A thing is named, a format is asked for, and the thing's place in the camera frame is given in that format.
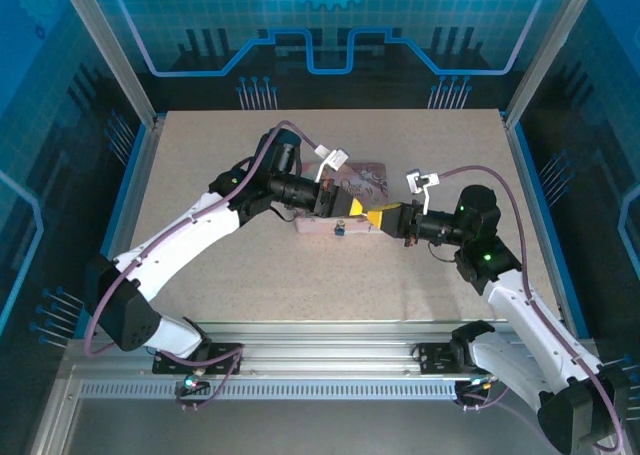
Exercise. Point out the pink illustrated box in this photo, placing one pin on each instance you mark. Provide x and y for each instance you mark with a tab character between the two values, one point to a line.
370	175

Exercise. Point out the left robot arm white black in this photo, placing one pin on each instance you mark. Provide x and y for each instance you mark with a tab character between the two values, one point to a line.
190	230

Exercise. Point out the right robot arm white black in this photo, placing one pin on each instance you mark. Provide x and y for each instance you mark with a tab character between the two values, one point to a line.
530	320

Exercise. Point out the small LED controller board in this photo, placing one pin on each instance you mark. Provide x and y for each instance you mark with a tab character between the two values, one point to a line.
479	381
192	384

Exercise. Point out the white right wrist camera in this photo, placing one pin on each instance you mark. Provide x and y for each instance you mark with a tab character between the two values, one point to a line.
417	181

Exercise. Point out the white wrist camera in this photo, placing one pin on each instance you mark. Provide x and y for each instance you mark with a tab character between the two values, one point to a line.
417	181
336	157

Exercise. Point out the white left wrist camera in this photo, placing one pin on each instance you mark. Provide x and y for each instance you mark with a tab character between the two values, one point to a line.
336	157

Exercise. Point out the aluminium right side rail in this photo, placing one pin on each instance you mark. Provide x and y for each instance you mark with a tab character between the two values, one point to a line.
527	195

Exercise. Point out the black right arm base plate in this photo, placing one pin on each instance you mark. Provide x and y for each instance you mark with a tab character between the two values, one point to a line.
432	357

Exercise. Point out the aluminium front frame rail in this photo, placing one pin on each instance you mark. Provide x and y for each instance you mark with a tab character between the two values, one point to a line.
325	355

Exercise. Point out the aluminium left side rail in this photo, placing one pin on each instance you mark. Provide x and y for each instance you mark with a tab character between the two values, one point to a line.
132	195

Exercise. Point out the aluminium right corner post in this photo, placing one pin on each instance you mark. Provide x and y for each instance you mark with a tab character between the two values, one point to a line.
550	50

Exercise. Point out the aluminium corner post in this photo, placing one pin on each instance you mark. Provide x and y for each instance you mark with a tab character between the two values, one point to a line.
550	50
107	50

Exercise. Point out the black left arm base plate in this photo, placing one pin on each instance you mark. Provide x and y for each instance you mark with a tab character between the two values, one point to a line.
225	360

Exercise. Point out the aluminium left corner post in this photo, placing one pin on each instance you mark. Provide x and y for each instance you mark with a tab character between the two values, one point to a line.
107	50

